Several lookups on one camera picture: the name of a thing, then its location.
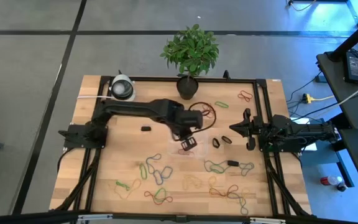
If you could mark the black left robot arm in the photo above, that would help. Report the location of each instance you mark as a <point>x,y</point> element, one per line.
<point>129,109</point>

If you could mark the yellow rubber band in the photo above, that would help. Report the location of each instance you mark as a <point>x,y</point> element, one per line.
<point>211,178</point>
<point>185,183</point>
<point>137,185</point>

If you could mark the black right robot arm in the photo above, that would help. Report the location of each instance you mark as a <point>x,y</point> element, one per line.
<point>309,130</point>

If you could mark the wide black rubber band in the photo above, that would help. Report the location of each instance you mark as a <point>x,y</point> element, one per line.
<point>228,142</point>
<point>232,163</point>
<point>145,128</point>
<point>213,141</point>

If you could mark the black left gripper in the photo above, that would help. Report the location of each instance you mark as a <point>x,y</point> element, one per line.
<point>191,119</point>

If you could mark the black desk leg frame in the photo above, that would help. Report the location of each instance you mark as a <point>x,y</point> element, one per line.
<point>345,168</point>

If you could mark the white paper sheet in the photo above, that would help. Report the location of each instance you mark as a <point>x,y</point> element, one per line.
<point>301,120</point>

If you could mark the green plant in black pot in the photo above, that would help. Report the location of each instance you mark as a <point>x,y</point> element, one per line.
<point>191,49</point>

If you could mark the small dark floor box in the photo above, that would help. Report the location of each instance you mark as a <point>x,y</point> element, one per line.
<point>320,78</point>

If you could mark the blue rubber band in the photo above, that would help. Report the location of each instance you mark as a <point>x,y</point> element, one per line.
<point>169,169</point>
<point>243,205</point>
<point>154,175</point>
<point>147,162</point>

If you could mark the green rubber band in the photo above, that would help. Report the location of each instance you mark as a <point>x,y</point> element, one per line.
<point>217,170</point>
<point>155,194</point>
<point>222,106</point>
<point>122,185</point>
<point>141,171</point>

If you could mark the yellow power plug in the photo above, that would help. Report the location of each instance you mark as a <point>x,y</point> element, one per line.
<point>307,98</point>

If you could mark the plastic bottle with red label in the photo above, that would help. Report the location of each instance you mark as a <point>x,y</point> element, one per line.
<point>329,180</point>

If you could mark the black crossbeam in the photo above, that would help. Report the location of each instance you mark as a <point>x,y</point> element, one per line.
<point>26,217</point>

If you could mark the black power adapter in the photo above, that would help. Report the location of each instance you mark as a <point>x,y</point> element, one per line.
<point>355,67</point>

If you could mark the black diagonal pole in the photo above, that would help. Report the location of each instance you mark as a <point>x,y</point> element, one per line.
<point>353,39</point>

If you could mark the clear plastic bin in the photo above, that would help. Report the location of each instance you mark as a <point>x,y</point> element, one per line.
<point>201,151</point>

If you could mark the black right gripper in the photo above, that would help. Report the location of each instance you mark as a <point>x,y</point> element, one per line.
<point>255,129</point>

